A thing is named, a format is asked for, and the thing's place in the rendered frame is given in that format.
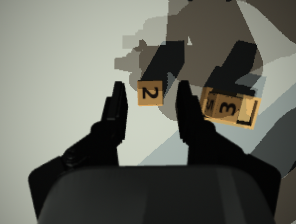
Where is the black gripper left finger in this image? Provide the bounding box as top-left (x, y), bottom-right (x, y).
top-left (28, 81), bottom-right (128, 222)

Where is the tan cube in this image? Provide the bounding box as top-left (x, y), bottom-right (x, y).
top-left (137, 80), bottom-right (164, 106)
top-left (204, 93), bottom-right (242, 123)

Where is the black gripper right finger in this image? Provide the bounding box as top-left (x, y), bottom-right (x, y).
top-left (175, 80), bottom-right (281, 217)

